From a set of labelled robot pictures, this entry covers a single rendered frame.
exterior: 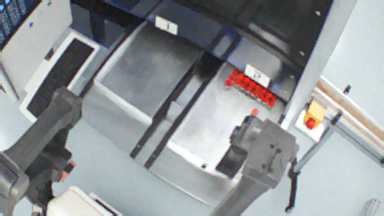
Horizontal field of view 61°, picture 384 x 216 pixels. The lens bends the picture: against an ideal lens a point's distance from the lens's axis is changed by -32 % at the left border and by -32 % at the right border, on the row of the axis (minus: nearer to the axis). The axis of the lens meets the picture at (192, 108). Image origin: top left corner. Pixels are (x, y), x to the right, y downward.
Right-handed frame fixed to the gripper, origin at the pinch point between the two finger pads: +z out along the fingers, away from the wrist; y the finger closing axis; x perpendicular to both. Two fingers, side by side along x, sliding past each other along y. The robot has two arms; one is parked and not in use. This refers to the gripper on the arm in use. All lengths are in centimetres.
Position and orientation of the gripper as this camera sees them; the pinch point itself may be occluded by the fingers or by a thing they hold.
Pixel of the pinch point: (226, 172)
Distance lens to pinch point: 140.4
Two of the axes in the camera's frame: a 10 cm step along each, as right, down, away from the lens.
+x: -8.4, -5.2, 1.7
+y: 5.3, -7.0, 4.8
